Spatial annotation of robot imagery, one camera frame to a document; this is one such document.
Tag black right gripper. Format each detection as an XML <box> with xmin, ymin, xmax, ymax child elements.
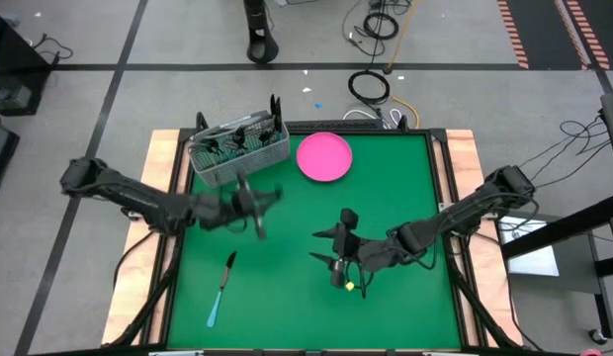
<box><xmin>307</xmin><ymin>223</ymin><xmax>404</xmax><ymax>290</ymax></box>

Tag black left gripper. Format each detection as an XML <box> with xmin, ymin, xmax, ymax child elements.
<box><xmin>195</xmin><ymin>183</ymin><xmax>285</xmax><ymax>241</ymax></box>

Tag pink plastic plate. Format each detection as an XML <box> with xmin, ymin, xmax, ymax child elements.
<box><xmin>295</xmin><ymin>131</ymin><xmax>354</xmax><ymax>183</ymax></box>

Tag green table mat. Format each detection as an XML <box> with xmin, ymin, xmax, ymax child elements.
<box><xmin>165</xmin><ymin>133</ymin><xmax>462</xmax><ymax>350</ymax></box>

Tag black floor stand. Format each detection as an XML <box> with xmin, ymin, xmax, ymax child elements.
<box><xmin>242</xmin><ymin>0</ymin><xmax>281</xmax><ymax>64</ymax></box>

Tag black equipment case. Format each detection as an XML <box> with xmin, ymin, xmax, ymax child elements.
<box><xmin>0</xmin><ymin>123</ymin><xmax>21</xmax><ymax>198</ymax></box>

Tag black cabinet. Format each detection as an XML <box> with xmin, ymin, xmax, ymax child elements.
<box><xmin>0</xmin><ymin>9</ymin><xmax>53</xmax><ymax>118</ymax></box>

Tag striped-edge black floor mat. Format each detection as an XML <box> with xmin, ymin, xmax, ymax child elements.
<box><xmin>496</xmin><ymin>0</ymin><xmax>592</xmax><ymax>70</ymax></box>
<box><xmin>566</xmin><ymin>0</ymin><xmax>613</xmax><ymax>70</ymax></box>

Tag grey wire cutlery basket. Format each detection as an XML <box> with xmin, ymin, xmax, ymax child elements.
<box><xmin>186</xmin><ymin>107</ymin><xmax>292</xmax><ymax>189</ymax></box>

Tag black ribbed cable duct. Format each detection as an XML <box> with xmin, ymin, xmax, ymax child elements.
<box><xmin>286</xmin><ymin>120</ymin><xmax>387</xmax><ymax>131</ymax></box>

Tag white floor cable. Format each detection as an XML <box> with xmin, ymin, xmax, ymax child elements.
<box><xmin>342</xmin><ymin>107</ymin><xmax>402</xmax><ymax>128</ymax></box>

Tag coiled black cable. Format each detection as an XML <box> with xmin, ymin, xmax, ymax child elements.
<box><xmin>346</xmin><ymin>69</ymin><xmax>392</xmax><ymax>106</ymax></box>
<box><xmin>361</xmin><ymin>11</ymin><xmax>400</xmax><ymax>42</ymax></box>

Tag black table frame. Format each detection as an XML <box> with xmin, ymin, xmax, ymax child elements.
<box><xmin>101</xmin><ymin>118</ymin><xmax>524</xmax><ymax>356</ymax></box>

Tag orange floor cable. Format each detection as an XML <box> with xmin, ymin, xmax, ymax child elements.
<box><xmin>390</xmin><ymin>95</ymin><xmax>421</xmax><ymax>130</ymax></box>

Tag yellow hanging cable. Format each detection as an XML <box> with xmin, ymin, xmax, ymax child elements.
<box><xmin>383</xmin><ymin>0</ymin><xmax>419</xmax><ymax>75</ymax></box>

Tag black power adapter cable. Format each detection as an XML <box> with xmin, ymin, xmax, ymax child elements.
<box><xmin>340</xmin><ymin>0</ymin><xmax>387</xmax><ymax>58</ymax></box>

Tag black cart frame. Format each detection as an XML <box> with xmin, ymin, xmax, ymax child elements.
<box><xmin>498</xmin><ymin>91</ymin><xmax>613</xmax><ymax>342</ymax></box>

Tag thin black floor cable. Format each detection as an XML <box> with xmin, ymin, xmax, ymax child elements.
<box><xmin>32</xmin><ymin>33</ymin><xmax>74</xmax><ymax>66</ymax></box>

